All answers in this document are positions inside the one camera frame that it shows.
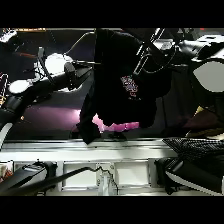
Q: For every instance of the black garment with print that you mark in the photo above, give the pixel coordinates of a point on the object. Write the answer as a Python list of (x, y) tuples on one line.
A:
[(113, 86)]

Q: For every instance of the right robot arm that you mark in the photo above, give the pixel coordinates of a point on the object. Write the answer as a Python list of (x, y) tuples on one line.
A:
[(206, 50)]

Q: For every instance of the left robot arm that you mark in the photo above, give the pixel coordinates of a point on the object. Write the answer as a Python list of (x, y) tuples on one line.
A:
[(40, 87)]

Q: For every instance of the black white checked garment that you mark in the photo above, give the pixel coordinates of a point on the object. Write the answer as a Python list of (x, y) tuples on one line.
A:
[(196, 148)]

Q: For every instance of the dark red garment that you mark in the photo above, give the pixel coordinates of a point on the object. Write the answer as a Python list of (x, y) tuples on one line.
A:
[(205, 120)]

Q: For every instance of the silver frame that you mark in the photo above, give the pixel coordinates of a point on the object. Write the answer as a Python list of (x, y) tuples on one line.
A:
[(133, 150)]

